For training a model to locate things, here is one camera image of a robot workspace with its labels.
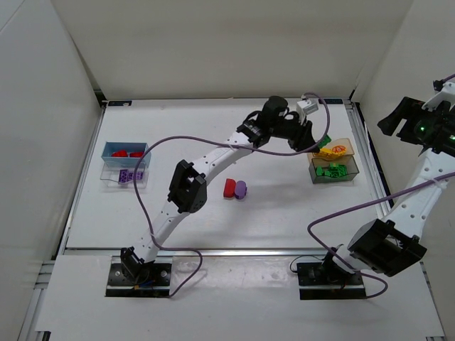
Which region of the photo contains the yellow black striped lego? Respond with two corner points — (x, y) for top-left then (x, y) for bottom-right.
(312, 148), (333, 158)

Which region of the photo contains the yellow orange printed lego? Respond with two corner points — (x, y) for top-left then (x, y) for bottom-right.
(331, 145), (347, 157)

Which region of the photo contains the green stepped lego block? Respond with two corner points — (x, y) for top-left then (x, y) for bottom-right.
(328, 163), (348, 178)

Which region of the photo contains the red green rounded lego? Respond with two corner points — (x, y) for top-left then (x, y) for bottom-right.
(129, 151), (144, 158)

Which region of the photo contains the red rounded lego brick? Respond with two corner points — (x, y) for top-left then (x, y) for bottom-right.
(111, 150), (129, 158)

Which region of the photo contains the green lego plate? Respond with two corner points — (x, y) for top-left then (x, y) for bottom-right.
(318, 135), (332, 149)

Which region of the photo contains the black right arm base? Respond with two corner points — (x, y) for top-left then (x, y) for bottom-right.
(290, 260), (366, 301)

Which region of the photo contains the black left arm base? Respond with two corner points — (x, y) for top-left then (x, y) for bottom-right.
(105, 259), (172, 298)

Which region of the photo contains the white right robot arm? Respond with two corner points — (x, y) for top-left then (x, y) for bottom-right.
(322, 94), (454, 278)

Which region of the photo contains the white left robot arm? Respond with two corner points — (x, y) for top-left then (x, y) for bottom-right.
(120, 93), (319, 285)

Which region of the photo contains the grey translucent container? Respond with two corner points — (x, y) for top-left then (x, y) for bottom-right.
(309, 156), (360, 184)

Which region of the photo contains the orange translucent container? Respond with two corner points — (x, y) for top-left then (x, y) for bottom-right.
(307, 138), (355, 162)

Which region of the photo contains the blue label sticker right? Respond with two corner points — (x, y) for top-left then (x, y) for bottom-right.
(319, 98), (344, 105)

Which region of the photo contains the blue label sticker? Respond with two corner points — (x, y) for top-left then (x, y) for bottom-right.
(107, 100), (132, 107)
(319, 98), (344, 105)

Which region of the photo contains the purple half-round lego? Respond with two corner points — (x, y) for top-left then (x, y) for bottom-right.
(234, 180), (247, 200)

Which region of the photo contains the red half-round lego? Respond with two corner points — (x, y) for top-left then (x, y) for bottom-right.
(223, 178), (236, 198)

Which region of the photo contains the blue plastic container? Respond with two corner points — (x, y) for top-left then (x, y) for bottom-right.
(101, 142), (151, 168)

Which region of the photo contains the blue label sticker left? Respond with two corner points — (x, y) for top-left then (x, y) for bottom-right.
(107, 100), (132, 107)

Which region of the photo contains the clear plastic container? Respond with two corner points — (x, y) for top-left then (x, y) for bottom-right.
(100, 164), (149, 190)

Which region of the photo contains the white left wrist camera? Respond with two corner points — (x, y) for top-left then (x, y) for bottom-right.
(296, 98), (319, 124)

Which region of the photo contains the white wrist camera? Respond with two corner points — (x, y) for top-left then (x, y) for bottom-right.
(296, 98), (319, 124)
(422, 80), (454, 112)

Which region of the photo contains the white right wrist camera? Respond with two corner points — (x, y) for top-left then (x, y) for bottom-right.
(422, 80), (454, 112)

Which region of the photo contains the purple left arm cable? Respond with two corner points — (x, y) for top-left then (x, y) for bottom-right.
(134, 92), (332, 298)

